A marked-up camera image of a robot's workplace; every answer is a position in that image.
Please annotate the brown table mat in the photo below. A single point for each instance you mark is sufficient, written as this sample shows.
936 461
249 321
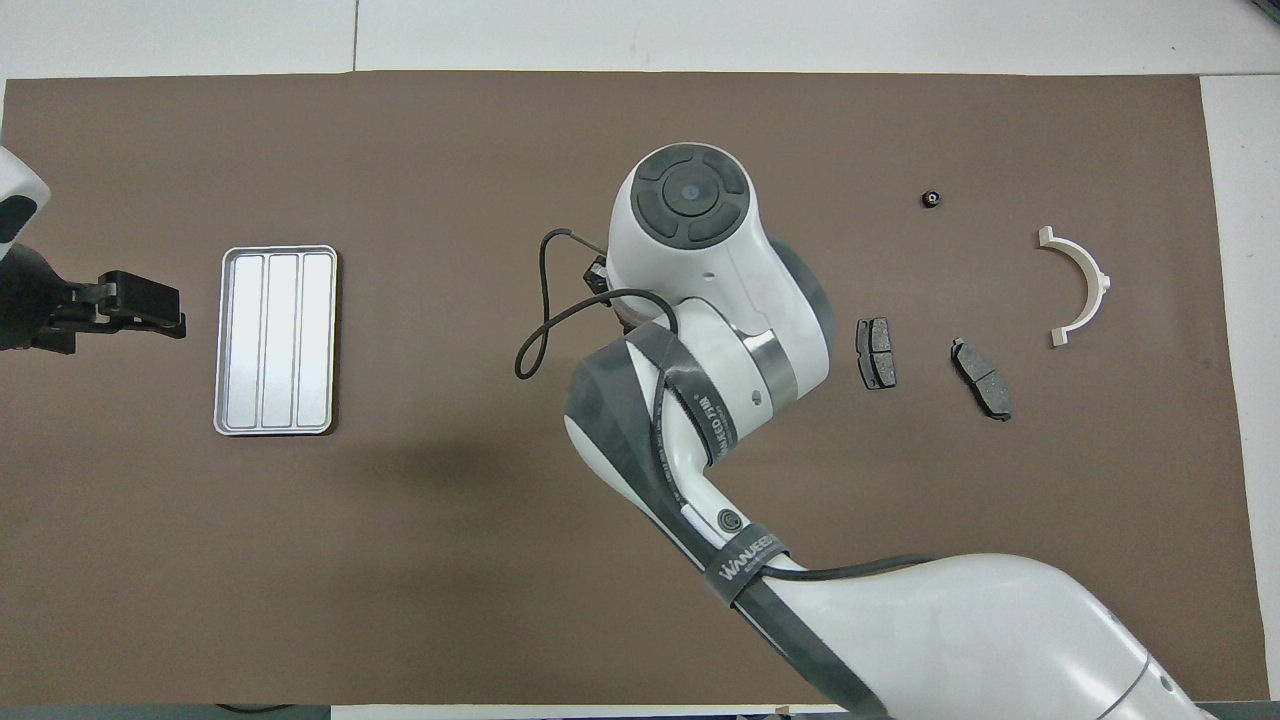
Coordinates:
300 560

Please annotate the dark grey brake pad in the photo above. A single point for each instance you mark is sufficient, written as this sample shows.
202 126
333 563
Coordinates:
982 380
876 355

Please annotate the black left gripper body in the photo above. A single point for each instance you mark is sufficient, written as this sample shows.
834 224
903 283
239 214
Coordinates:
40 300

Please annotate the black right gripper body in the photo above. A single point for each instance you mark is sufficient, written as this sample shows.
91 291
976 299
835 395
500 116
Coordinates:
597 278

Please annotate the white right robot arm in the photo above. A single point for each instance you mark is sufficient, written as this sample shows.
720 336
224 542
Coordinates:
700 250

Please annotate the small black bearing gear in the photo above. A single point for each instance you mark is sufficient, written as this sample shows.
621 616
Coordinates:
931 199

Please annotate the white semicircular bracket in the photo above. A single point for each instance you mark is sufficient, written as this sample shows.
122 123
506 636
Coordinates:
1046 237

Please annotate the silver metal tray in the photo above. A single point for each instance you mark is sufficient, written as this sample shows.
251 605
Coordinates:
280 340

